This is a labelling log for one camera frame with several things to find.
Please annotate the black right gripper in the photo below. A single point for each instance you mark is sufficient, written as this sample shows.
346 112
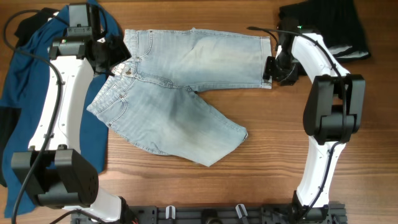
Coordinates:
289 79

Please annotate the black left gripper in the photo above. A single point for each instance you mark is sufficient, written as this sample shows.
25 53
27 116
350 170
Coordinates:
119 49

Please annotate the light blue denim shorts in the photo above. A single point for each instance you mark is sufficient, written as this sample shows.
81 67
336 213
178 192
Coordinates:
153 100

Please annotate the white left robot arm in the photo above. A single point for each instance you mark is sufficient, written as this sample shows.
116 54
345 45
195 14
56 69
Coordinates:
53 173

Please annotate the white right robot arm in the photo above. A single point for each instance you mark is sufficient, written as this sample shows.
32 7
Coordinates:
331 116

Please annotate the folded black garment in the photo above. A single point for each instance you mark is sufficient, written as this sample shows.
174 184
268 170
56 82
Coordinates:
338 23

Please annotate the blue polo shirt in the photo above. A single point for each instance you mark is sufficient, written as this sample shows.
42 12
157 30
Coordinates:
93 133

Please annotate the black shirt under blue shirt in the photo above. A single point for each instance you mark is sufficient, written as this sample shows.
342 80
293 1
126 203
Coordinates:
25 88

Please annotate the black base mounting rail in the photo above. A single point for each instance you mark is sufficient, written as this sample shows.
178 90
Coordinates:
266 214

